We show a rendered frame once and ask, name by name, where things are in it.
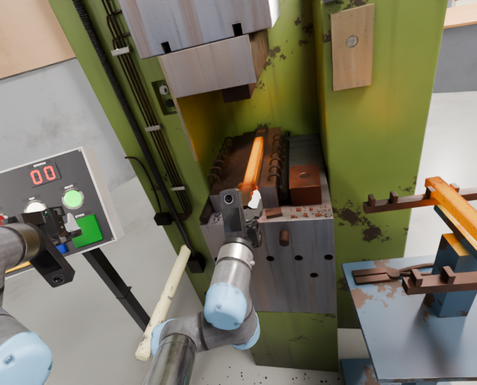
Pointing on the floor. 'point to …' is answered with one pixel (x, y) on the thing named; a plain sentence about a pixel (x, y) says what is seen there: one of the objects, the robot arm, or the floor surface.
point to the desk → (467, 50)
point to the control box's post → (99, 262)
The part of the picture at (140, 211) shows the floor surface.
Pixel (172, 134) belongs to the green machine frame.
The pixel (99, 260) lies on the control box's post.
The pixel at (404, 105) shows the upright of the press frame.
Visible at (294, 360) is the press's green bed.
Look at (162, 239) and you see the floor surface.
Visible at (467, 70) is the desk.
